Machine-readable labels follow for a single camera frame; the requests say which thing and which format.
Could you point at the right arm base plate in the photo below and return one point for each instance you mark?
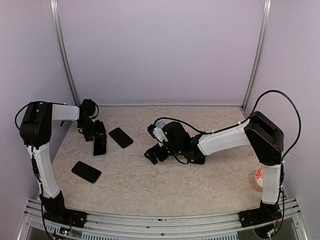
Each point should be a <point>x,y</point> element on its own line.
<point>263,214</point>

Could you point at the front aluminium rail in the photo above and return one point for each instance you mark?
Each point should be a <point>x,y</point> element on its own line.
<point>107,226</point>

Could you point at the light blue phone case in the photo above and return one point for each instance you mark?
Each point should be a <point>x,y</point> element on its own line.
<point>160,124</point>

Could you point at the aluminium frame post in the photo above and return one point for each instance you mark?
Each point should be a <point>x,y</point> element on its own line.
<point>54,6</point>
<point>258,53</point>

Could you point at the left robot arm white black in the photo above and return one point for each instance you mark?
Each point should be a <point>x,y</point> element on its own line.
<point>36,132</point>

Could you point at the red white patterned dish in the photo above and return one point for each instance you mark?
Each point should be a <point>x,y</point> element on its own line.
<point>258,178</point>

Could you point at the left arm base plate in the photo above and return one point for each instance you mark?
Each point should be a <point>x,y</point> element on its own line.
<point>66,216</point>

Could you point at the lavender phone case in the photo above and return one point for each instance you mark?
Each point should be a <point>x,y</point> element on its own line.
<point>100,155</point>

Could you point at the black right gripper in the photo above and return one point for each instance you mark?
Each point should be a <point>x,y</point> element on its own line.
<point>152,156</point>

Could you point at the left aluminium frame post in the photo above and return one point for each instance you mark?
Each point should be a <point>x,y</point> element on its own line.
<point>54,6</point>

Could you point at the right aluminium frame post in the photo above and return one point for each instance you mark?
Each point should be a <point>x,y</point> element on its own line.
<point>258,53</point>

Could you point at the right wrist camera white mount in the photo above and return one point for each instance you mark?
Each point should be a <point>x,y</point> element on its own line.
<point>157,133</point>

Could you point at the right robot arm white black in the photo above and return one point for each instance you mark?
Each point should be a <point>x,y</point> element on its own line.
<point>257,131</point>

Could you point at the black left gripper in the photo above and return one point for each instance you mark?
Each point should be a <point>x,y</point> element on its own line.
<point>101,129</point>

